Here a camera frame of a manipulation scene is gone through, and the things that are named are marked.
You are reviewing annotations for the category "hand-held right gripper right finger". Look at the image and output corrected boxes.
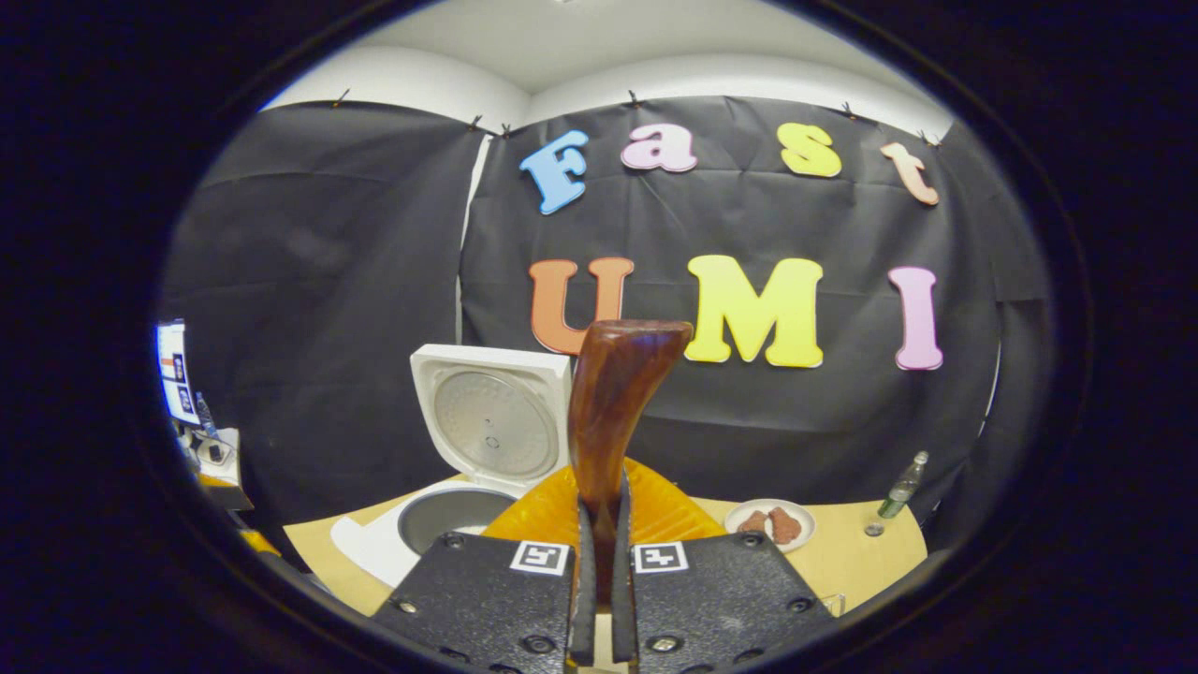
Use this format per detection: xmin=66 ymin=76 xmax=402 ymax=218
xmin=610 ymin=459 xmax=836 ymax=674

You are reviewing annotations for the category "brown wooden spoon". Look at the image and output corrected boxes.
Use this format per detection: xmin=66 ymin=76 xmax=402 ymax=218
xmin=568 ymin=319 xmax=695 ymax=609

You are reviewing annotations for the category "white rice cooker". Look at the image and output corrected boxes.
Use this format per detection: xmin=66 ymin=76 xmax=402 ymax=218
xmin=329 ymin=344 xmax=574 ymax=589

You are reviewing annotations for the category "black backdrop cloth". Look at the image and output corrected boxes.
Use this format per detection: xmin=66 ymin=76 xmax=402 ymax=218
xmin=159 ymin=94 xmax=1059 ymax=553

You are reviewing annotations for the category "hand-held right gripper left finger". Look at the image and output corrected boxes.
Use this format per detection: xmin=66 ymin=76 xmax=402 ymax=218
xmin=372 ymin=463 xmax=600 ymax=674

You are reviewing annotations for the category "white printed board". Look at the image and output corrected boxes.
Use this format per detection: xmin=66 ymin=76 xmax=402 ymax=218
xmin=154 ymin=320 xmax=197 ymax=427

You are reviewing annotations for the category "clear plastic water bottle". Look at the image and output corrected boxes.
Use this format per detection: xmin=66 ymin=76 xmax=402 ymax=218
xmin=864 ymin=450 xmax=930 ymax=538

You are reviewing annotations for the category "white round plate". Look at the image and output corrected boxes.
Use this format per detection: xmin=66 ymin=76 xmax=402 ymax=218
xmin=724 ymin=498 xmax=816 ymax=553

